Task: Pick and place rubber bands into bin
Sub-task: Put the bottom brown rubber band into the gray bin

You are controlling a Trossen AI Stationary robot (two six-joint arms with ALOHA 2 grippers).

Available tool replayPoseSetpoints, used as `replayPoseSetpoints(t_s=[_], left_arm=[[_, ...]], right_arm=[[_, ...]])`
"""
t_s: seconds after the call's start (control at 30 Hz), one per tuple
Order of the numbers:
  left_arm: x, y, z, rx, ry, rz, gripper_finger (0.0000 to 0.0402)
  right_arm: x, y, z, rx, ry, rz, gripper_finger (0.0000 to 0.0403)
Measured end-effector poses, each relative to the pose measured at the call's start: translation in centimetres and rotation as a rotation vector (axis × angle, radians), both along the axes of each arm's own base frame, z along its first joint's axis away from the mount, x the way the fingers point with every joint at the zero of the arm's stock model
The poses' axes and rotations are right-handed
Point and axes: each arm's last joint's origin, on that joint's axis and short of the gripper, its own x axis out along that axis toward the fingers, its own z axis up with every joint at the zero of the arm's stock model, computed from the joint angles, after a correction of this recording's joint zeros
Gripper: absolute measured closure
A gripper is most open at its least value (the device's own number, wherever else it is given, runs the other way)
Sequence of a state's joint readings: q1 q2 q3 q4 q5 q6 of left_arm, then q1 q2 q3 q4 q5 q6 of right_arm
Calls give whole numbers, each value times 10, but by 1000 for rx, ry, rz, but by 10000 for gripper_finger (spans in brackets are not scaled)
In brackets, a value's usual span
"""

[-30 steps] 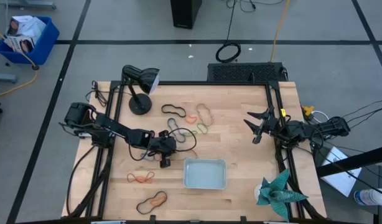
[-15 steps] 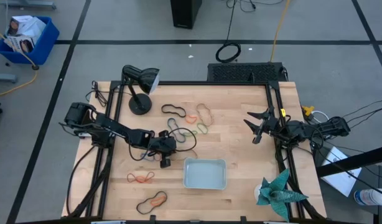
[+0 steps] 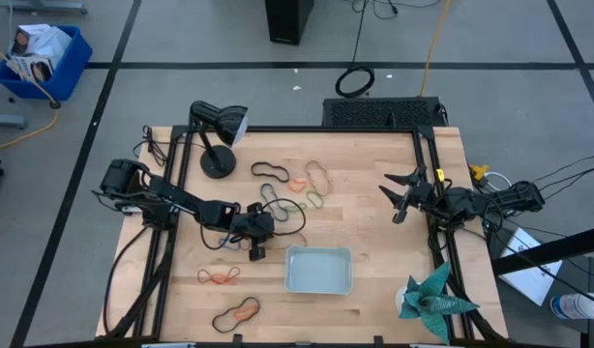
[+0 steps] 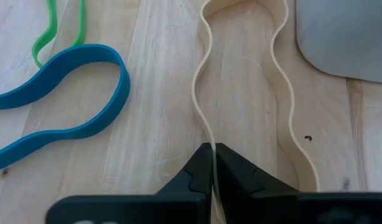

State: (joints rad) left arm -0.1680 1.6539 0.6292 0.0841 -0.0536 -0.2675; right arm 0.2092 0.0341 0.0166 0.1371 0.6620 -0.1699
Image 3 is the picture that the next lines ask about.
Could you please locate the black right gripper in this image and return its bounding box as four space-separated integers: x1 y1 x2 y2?
377 163 441 226

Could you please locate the wide tan rubber band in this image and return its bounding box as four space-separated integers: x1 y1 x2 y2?
277 231 309 248

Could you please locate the light grey plastic bin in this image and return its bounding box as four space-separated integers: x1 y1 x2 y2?
283 244 354 296

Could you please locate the large thin black rubber band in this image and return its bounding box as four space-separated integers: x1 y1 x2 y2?
211 296 261 335

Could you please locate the thick black rubber band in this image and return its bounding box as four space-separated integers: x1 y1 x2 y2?
250 161 291 184

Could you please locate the olive green rubber band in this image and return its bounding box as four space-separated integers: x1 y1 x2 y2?
305 189 325 210

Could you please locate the black desk lamp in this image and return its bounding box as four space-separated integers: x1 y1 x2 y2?
188 100 250 180

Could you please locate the black vented computer case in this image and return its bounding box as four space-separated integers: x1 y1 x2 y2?
321 96 448 130

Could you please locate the yellow plug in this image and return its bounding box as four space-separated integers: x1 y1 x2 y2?
468 163 490 183

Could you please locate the white plant pot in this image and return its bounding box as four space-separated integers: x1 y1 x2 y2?
395 284 414 313

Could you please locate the teal artificial plant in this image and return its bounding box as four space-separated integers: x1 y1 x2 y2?
398 262 481 345

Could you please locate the white paper box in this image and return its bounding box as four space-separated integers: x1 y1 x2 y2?
497 226 564 306

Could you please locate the black beam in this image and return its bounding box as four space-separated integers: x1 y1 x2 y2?
490 230 594 276

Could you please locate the black computer tower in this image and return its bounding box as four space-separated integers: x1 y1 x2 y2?
264 0 315 46

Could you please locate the clear plastic bottle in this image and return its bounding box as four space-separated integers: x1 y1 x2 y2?
549 292 594 321

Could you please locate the blue plastic crate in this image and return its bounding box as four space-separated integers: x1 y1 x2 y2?
0 24 94 102

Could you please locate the grey metal stand foot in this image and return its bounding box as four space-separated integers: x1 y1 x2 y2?
0 113 28 131
0 0 89 15

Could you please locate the white printed cardboard box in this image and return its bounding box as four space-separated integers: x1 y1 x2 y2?
9 23 74 64
9 55 56 83

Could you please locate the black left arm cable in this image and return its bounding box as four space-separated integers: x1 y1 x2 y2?
199 196 308 251

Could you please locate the white cable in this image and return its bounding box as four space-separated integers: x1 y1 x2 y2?
483 171 514 192

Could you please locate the coiled black cable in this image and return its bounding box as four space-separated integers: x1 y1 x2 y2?
334 0 376 99

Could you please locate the bundled black cable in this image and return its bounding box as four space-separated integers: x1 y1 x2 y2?
132 124 170 168

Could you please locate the orange-yellow power cable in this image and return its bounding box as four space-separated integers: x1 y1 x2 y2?
419 0 453 98

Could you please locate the thin black cable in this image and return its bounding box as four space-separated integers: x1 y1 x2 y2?
350 0 443 21
531 149 594 192
480 192 594 308
102 224 151 334

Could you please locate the yellow extension cable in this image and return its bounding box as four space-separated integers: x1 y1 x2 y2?
0 41 61 154

